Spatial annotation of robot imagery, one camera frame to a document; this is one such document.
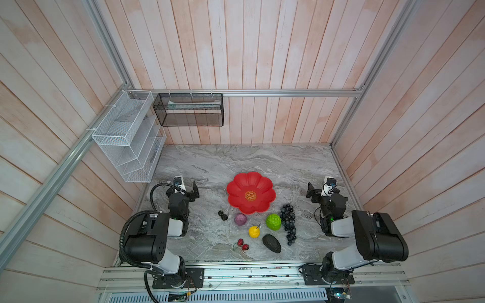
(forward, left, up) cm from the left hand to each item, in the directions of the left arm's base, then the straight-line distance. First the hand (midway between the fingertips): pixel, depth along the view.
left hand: (186, 184), depth 91 cm
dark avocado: (-26, -40, -4) cm, 48 cm away
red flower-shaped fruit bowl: (0, -33, -8) cm, 34 cm away
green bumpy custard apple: (-18, -42, -2) cm, 46 cm away
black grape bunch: (-15, -49, -4) cm, 51 cm away
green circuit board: (-44, -3, -10) cm, 46 cm away
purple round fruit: (-16, -27, -4) cm, 32 cm away
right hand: (+1, -66, +1) cm, 66 cm away
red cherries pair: (-27, -29, -7) cm, 40 cm away
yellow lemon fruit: (-21, -33, -5) cm, 40 cm away
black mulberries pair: (-13, -19, -8) cm, 24 cm away
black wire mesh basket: (+39, +1, +17) cm, 42 cm away
